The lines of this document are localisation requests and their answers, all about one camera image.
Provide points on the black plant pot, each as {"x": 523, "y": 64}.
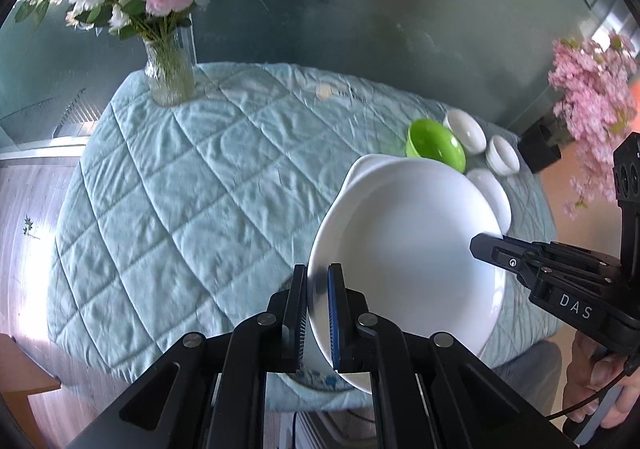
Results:
{"x": 539, "y": 146}

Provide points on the light blue quilted blanket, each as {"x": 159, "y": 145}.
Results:
{"x": 200, "y": 189}

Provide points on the wooden stool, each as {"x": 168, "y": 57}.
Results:
{"x": 25, "y": 369}

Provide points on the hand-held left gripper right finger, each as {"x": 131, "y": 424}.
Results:
{"x": 334, "y": 324}

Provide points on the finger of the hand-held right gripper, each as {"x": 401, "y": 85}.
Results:
{"x": 575, "y": 256}
{"x": 500, "y": 254}

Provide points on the grey vent grille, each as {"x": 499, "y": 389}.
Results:
{"x": 75, "y": 111}

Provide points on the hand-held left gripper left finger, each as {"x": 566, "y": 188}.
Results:
{"x": 300, "y": 324}

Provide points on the person's right hand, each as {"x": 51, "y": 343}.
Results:
{"x": 607, "y": 374}

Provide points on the green bowl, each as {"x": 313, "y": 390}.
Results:
{"x": 432, "y": 144}

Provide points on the glass vase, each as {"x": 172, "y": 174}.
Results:
{"x": 167, "y": 74}

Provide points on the pink blossom plant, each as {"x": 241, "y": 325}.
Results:
{"x": 585, "y": 79}

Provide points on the large white plate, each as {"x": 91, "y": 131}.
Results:
{"x": 405, "y": 239}

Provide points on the small white bowl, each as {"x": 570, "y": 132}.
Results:
{"x": 465, "y": 129}
{"x": 502, "y": 156}

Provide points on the small white plate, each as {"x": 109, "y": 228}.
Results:
{"x": 492, "y": 196}

